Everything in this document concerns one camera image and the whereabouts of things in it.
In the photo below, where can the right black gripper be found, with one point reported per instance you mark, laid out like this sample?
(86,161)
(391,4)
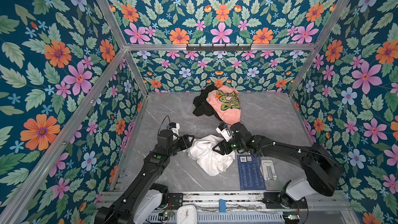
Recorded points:
(221,152)

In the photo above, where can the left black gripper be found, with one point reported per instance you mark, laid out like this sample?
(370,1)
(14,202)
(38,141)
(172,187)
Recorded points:
(185,141)

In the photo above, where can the white cloth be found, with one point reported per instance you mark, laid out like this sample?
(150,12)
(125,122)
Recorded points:
(210,161)

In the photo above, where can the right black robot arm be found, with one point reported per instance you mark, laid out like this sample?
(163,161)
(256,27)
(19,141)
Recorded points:
(322,172)

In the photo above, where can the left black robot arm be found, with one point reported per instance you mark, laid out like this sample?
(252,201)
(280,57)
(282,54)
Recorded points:
(124,209)

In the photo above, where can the black cloth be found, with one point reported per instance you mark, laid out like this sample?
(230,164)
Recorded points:
(202,107)

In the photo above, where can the blue calibration board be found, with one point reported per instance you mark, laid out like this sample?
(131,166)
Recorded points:
(250,174)

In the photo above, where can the pink printed shirt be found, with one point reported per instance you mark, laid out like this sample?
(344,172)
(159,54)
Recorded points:
(225,102)

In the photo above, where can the white kitchen timer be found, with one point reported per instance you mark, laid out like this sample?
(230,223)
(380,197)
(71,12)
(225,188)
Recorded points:
(187,214)

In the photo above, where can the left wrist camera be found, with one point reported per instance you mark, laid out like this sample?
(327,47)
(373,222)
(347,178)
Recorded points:
(174,127)

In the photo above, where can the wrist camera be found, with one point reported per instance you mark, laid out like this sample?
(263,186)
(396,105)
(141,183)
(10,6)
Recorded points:
(174,127)
(224,131)

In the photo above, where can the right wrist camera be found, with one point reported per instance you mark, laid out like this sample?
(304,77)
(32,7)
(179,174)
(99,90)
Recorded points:
(224,131)

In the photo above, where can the white plastic bracket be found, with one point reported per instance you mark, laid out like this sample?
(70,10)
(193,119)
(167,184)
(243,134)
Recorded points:
(268,170)

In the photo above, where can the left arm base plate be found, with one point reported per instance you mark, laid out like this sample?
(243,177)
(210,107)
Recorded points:
(171,201)

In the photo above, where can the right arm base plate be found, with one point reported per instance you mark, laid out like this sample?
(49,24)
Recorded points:
(276,200)

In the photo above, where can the white vented cable duct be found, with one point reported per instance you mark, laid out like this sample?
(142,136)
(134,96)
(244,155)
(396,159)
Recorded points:
(223,218)

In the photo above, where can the black hook rail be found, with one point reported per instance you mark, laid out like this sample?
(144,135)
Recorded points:
(218,47)

